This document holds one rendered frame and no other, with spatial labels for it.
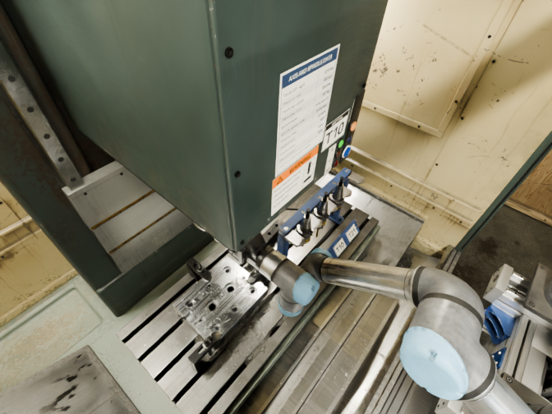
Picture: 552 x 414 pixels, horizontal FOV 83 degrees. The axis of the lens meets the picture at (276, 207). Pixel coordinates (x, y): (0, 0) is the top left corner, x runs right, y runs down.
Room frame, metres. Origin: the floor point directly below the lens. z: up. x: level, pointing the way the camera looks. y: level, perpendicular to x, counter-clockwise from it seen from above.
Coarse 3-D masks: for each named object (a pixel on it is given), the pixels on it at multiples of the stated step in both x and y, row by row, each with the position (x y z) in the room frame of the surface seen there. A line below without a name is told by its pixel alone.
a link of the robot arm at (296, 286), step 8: (280, 264) 0.42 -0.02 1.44; (288, 264) 0.42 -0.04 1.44; (296, 264) 0.43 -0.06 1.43; (280, 272) 0.40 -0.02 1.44; (288, 272) 0.40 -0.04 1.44; (296, 272) 0.40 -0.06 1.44; (304, 272) 0.41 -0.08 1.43; (272, 280) 0.40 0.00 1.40; (280, 280) 0.39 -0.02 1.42; (288, 280) 0.38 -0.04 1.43; (296, 280) 0.38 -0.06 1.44; (304, 280) 0.38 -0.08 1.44; (312, 280) 0.39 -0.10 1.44; (280, 288) 0.38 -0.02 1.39; (288, 288) 0.37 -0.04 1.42; (296, 288) 0.36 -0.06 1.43; (304, 288) 0.36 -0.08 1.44; (312, 288) 0.36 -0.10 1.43; (288, 296) 0.36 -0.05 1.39; (296, 296) 0.35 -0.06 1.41; (304, 296) 0.35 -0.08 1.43; (312, 296) 0.36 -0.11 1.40; (304, 304) 0.34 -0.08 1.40
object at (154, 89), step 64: (64, 0) 0.56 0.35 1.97; (128, 0) 0.44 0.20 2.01; (192, 0) 0.36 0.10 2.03; (256, 0) 0.40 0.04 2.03; (320, 0) 0.51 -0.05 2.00; (384, 0) 0.68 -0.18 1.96; (64, 64) 0.64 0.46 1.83; (128, 64) 0.47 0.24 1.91; (192, 64) 0.37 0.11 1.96; (256, 64) 0.40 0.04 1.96; (128, 128) 0.52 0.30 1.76; (192, 128) 0.38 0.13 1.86; (256, 128) 0.40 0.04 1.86; (192, 192) 0.41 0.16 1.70; (256, 192) 0.40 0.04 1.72
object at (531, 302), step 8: (536, 264) 0.66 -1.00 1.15; (536, 272) 0.62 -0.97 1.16; (544, 272) 0.63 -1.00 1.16; (520, 280) 0.62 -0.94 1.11; (528, 280) 0.61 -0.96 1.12; (536, 280) 0.59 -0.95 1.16; (544, 280) 0.59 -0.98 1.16; (528, 288) 0.56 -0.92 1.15; (536, 288) 0.56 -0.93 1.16; (512, 296) 0.55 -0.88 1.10; (520, 296) 0.55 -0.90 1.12; (528, 296) 0.53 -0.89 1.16; (536, 296) 0.53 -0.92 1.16; (544, 296) 0.53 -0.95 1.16; (528, 304) 0.49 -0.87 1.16; (536, 304) 0.50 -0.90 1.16; (544, 304) 0.50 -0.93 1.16; (536, 312) 0.47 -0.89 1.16; (544, 312) 0.47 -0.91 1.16
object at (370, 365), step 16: (416, 256) 1.01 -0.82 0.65; (400, 304) 0.71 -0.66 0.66; (400, 320) 0.62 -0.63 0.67; (384, 336) 0.54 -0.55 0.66; (368, 352) 0.47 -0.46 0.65; (384, 352) 0.47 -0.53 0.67; (368, 368) 0.40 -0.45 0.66; (352, 384) 0.33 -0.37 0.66; (368, 384) 0.33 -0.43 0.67; (352, 400) 0.27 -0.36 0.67
